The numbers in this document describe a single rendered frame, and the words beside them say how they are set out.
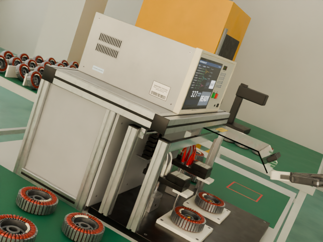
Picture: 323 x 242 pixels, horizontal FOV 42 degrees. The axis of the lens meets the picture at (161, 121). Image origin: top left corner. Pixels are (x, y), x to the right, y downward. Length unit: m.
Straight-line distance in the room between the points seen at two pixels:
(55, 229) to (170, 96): 0.50
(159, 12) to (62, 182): 4.11
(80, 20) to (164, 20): 1.00
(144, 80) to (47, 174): 0.42
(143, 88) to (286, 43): 5.47
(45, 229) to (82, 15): 4.25
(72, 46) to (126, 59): 3.91
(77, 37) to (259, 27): 2.92
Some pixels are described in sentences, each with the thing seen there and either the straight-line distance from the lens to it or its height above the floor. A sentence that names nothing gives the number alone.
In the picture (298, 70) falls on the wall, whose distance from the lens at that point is 6.63.
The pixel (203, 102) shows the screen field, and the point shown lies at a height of 1.15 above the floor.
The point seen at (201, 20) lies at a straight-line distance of 5.06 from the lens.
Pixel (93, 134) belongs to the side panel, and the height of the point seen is 0.98.
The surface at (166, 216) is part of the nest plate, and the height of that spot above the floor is 0.78.
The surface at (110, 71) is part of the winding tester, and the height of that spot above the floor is 1.16.
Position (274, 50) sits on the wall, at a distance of 6.70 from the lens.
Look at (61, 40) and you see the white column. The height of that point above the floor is 0.85.
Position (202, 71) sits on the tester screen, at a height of 1.26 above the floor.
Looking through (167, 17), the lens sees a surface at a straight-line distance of 5.22.
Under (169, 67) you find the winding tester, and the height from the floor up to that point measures 1.23.
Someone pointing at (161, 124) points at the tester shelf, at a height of 1.09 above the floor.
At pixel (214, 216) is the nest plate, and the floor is 0.78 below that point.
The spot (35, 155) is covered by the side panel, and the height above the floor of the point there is 0.83.
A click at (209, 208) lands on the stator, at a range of 1.56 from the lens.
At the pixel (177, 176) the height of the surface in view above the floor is 0.92.
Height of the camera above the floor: 1.32
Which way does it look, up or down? 11 degrees down
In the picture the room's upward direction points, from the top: 20 degrees clockwise
